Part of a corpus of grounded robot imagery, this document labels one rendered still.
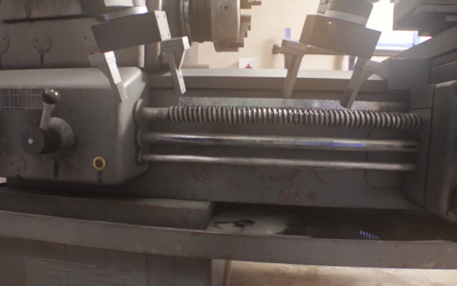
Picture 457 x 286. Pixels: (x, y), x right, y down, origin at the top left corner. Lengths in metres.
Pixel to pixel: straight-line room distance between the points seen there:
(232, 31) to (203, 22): 0.11
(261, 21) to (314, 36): 3.78
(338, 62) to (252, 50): 1.38
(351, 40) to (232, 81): 0.30
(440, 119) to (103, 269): 0.92
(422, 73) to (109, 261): 0.98
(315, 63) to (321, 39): 3.67
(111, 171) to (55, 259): 0.40
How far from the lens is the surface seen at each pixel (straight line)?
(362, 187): 0.75
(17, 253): 0.99
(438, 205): 0.66
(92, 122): 0.59
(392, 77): 0.72
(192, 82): 0.66
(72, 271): 0.88
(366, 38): 0.50
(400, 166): 0.68
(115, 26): 0.49
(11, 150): 0.75
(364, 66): 0.53
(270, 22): 4.22
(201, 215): 0.66
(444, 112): 0.65
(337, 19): 0.47
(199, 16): 0.89
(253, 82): 0.64
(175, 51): 0.46
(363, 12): 0.48
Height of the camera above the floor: 0.70
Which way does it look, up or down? 5 degrees down
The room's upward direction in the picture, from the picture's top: 2 degrees clockwise
